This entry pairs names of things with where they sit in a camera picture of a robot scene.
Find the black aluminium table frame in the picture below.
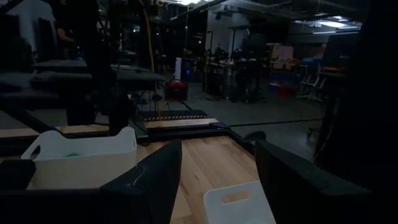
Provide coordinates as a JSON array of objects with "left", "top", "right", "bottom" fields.
[{"left": 0, "top": 102, "right": 268, "bottom": 156}]

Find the cluttered dark workbench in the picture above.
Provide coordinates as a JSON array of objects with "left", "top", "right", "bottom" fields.
[{"left": 201, "top": 46, "right": 271, "bottom": 102}]

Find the yellow hanging cable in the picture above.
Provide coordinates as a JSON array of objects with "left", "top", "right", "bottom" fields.
[{"left": 142, "top": 7, "right": 156, "bottom": 74}]

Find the red equipment box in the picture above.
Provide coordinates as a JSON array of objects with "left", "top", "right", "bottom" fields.
[{"left": 164, "top": 79, "right": 189, "bottom": 101}]

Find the white bin with printed label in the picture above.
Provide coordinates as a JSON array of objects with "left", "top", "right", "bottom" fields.
[{"left": 203, "top": 180, "right": 277, "bottom": 224}]

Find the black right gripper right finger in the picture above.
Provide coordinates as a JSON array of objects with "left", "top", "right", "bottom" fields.
[{"left": 254, "top": 139, "right": 383, "bottom": 224}]

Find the black desk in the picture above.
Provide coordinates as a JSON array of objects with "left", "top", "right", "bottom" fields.
[{"left": 0, "top": 58, "right": 165, "bottom": 110}]

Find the white chair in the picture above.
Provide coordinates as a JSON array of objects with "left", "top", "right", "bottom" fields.
[{"left": 297, "top": 60, "right": 326, "bottom": 102}]

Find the white cylinder device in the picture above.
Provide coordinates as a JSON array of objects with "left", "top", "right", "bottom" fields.
[{"left": 174, "top": 57, "right": 183, "bottom": 81}]

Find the plain white plastic bin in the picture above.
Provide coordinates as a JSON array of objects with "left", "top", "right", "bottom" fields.
[{"left": 21, "top": 126, "right": 137, "bottom": 190}]

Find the black mat orange striped edge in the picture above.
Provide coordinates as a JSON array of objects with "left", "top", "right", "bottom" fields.
[{"left": 142, "top": 109, "right": 212, "bottom": 123}]

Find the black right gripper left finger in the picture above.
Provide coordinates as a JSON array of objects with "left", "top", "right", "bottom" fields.
[{"left": 99, "top": 139, "right": 183, "bottom": 224}]

